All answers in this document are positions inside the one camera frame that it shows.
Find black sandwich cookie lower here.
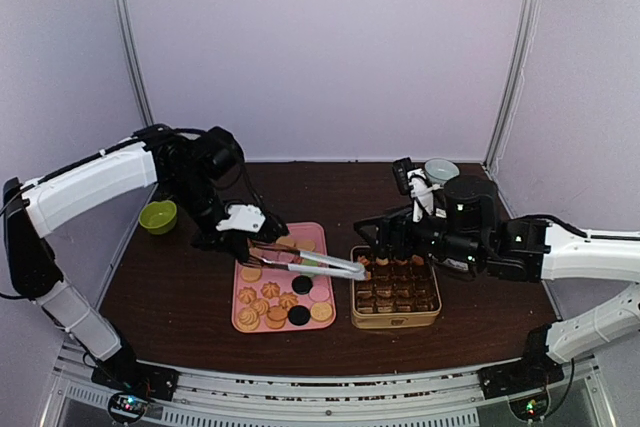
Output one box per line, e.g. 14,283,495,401
288,305,311,326

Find green plastic bowl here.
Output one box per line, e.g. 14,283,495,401
138,200,178,236

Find left aluminium frame post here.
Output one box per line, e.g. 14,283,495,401
113,0,155,129

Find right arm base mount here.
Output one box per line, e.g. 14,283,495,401
477,359,564,424

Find pale ceramic bowl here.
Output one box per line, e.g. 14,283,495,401
424,158,460,185

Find beige round biscuit corner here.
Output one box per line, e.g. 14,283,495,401
310,302,334,323

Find right aluminium frame post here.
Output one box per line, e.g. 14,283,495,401
484,0,540,175

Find pink plastic tray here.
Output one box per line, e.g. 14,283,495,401
230,221,337,333

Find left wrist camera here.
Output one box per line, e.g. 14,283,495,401
216,204,266,233

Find pink sandwich cookie lower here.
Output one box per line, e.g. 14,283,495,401
309,285,331,303

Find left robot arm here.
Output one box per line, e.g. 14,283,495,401
1,124,288,391

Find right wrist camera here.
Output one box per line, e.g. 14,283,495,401
392,157,446,223

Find gold cookie tin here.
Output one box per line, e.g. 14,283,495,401
350,246,442,330

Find metal serving tongs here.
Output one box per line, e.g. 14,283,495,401
244,243,370,281

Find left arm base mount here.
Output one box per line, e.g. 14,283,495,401
91,363,179,425

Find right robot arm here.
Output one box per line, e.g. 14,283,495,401
354,176,639,389

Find black sandwich cookie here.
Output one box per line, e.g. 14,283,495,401
291,275,313,295
288,305,311,326

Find green sandwich cookie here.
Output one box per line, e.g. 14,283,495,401
301,259,321,267

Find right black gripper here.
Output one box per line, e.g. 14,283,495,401
354,202,485,268

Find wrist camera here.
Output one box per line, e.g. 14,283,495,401
392,157,446,223
216,204,266,233

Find black sandwich cookie upper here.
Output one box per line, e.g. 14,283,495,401
291,275,313,295

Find aluminium frame post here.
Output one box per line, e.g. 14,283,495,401
113,0,155,129
484,0,540,175

